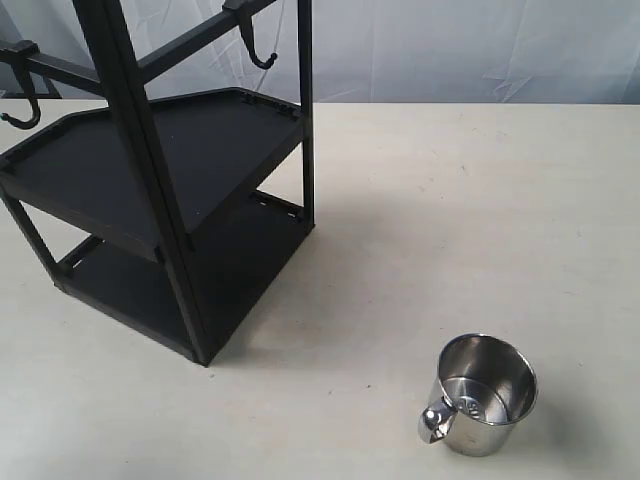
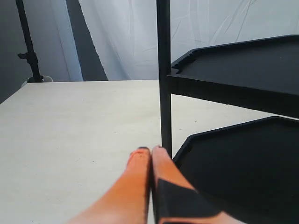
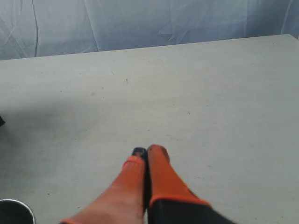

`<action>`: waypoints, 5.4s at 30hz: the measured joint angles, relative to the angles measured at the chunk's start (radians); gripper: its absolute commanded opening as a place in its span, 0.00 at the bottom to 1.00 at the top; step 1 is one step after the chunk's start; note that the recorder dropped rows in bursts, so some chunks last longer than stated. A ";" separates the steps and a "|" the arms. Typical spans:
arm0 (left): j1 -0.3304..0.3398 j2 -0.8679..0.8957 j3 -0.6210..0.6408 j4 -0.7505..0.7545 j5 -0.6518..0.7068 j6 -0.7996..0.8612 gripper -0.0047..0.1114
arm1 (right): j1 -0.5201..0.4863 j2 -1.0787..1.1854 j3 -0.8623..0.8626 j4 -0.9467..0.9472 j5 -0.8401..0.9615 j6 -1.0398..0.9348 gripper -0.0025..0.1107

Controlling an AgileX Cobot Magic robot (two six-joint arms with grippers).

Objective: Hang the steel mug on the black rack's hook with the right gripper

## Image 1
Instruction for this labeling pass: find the stainless steel mug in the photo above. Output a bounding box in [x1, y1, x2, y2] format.
[418, 333, 538, 457]

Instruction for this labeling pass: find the black metal shelf rack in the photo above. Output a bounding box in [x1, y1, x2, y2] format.
[1, 1, 315, 366]

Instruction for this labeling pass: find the black metal hook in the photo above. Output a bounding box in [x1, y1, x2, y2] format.
[222, 0, 278, 71]
[1, 40, 41, 130]

